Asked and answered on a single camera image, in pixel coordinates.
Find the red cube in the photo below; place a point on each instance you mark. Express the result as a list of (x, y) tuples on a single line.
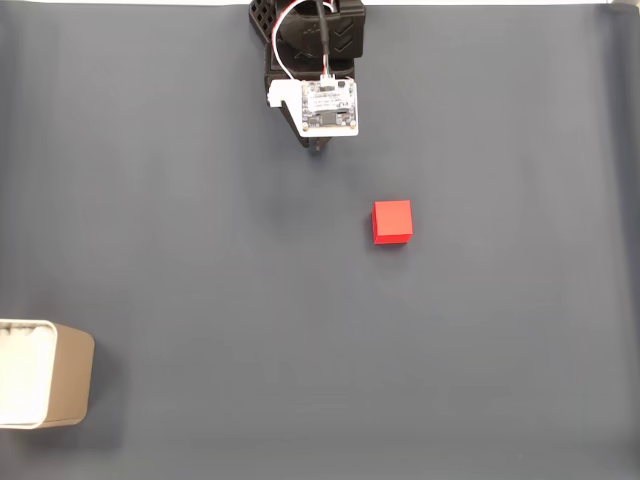
[(392, 220)]

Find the beige box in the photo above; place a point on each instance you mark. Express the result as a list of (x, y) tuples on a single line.
[(72, 375)]

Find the white camera circuit board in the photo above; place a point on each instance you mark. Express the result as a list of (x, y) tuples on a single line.
[(330, 107)]

